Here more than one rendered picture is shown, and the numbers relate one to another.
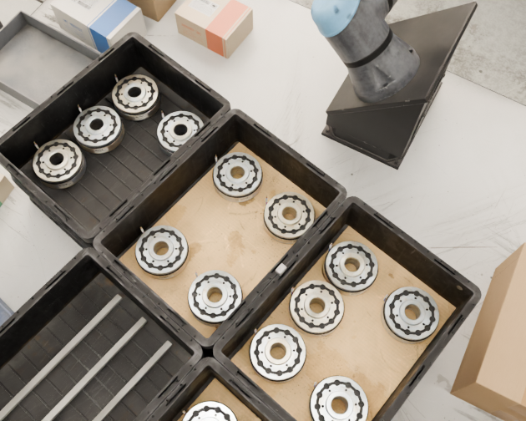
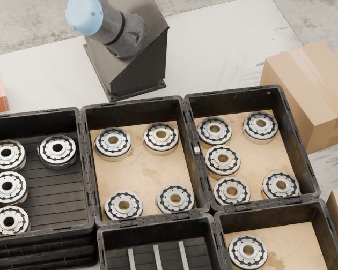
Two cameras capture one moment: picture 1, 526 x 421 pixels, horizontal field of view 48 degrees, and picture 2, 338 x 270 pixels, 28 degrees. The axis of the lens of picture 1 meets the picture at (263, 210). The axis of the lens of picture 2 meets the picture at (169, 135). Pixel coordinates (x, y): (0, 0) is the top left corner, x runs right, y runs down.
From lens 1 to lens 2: 1.03 m
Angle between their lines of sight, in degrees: 29
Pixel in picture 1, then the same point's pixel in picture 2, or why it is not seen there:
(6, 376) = not seen: outside the picture
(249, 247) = (159, 170)
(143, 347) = (170, 258)
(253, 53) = (20, 95)
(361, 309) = (239, 145)
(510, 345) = (308, 100)
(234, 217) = (134, 164)
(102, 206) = (60, 224)
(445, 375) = not seen: hidden behind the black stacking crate
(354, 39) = (110, 23)
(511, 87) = not seen: hidden behind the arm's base
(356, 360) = (262, 167)
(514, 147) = (203, 33)
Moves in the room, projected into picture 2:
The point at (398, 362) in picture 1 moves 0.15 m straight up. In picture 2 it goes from (278, 150) to (287, 119)
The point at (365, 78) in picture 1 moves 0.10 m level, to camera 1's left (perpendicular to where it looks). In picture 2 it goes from (126, 42) to (104, 60)
